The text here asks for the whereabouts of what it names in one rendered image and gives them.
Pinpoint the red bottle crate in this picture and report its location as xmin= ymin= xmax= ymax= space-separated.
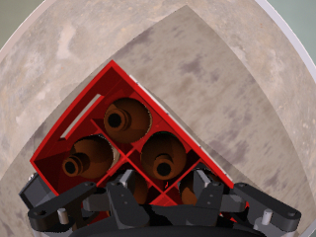
xmin=30 ymin=60 xmax=234 ymax=206

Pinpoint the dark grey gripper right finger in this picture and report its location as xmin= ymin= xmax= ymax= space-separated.
xmin=186 ymin=170 xmax=301 ymax=237

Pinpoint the brown glass bottle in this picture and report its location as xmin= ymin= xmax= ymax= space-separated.
xmin=62 ymin=133 xmax=121 ymax=179
xmin=104 ymin=97 xmax=152 ymax=144
xmin=177 ymin=162 xmax=221 ymax=205
xmin=108 ymin=162 xmax=150 ymax=204
xmin=140 ymin=130 xmax=187 ymax=180

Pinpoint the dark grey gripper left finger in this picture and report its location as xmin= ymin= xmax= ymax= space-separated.
xmin=28 ymin=170 xmax=149 ymax=237

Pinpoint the grey rectangular tray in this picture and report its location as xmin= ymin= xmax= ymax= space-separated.
xmin=19 ymin=172 xmax=56 ymax=210

